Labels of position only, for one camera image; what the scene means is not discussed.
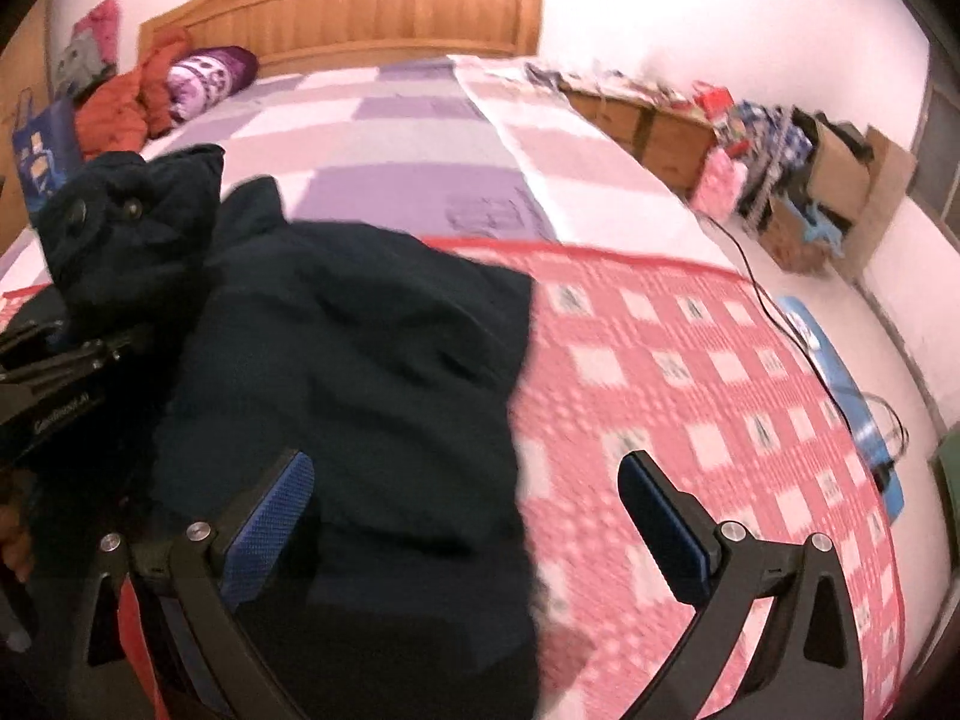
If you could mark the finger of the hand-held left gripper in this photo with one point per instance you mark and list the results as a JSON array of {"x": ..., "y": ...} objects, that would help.
[
  {"x": 82, "y": 356},
  {"x": 30, "y": 337}
]

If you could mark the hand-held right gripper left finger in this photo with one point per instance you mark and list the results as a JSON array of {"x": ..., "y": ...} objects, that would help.
[{"x": 266, "y": 532}]

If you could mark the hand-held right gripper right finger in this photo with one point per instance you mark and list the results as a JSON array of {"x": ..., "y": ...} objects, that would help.
[{"x": 664, "y": 532}]

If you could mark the dark navy padded jacket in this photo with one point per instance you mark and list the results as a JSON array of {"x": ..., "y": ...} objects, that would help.
[{"x": 337, "y": 390}]

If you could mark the pink and grey clothes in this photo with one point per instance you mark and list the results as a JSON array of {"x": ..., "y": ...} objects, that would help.
[{"x": 86, "y": 49}]

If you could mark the person's left hand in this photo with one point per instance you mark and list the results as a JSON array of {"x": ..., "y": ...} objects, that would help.
[{"x": 15, "y": 540}]

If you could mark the red checkered mat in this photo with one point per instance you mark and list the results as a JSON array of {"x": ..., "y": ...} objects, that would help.
[{"x": 712, "y": 405}]

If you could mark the blue tote bag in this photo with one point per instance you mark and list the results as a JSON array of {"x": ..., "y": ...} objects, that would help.
[{"x": 45, "y": 154}]

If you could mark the black power adapter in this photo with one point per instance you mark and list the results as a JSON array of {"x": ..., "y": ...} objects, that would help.
[{"x": 885, "y": 478}]

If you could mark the blue floor mat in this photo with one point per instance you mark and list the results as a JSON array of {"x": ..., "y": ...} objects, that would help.
[{"x": 832, "y": 367}]

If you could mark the orange padded jacket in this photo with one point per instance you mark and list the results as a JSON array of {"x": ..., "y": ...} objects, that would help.
[{"x": 124, "y": 109}]

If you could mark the wooden wardrobe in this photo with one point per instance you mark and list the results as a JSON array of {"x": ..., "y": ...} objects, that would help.
[{"x": 19, "y": 75}]

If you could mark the green board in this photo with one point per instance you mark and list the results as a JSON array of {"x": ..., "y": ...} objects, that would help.
[{"x": 949, "y": 487}]

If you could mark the purple patterned pillow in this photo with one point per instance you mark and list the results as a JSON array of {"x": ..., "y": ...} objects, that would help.
[{"x": 210, "y": 79}]

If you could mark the small cardboard box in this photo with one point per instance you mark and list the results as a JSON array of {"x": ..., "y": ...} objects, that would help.
[{"x": 787, "y": 236}]

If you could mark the pink plastic bag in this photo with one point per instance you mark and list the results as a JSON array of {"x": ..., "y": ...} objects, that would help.
[{"x": 718, "y": 184}]

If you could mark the wooden nightstand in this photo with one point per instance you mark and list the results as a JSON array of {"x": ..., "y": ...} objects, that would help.
[{"x": 660, "y": 139}]

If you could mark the large cardboard box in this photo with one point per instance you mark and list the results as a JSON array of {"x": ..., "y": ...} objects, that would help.
[{"x": 844, "y": 176}]

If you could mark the bed with checkered sheet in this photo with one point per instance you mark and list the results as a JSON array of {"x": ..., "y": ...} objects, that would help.
[{"x": 420, "y": 135}]

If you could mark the blue plaid clothing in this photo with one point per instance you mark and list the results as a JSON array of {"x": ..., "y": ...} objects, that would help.
[{"x": 769, "y": 142}]

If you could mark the red gift box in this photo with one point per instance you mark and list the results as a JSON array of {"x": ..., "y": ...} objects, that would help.
[{"x": 714, "y": 99}]

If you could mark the wooden headboard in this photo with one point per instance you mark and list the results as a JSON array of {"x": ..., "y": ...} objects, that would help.
[{"x": 360, "y": 7}]

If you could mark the pile of papers and trinkets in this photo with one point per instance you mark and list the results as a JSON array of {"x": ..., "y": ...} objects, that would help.
[{"x": 600, "y": 82}]

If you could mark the window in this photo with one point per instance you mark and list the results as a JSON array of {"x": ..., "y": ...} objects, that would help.
[{"x": 941, "y": 142}]

